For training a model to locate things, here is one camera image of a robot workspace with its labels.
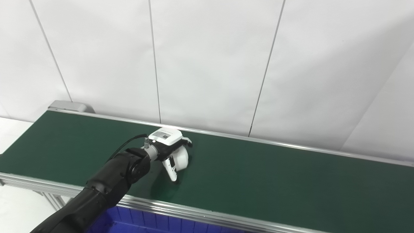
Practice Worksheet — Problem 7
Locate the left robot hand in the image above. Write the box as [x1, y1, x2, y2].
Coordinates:
[147, 127, 193, 182]

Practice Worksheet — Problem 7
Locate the blue plastic bin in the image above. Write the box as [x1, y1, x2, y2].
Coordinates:
[86, 205, 246, 233]

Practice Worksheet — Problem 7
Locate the grey conveyor motor housing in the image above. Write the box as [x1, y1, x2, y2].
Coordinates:
[48, 100, 96, 114]

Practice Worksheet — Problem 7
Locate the aluminium conveyor leg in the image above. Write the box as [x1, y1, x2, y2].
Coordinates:
[32, 191, 75, 211]

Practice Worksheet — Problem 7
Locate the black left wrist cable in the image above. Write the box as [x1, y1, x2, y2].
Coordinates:
[107, 134, 150, 162]

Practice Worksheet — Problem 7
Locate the green conveyor belt aluminium frame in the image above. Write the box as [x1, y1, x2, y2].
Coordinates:
[0, 108, 414, 233]

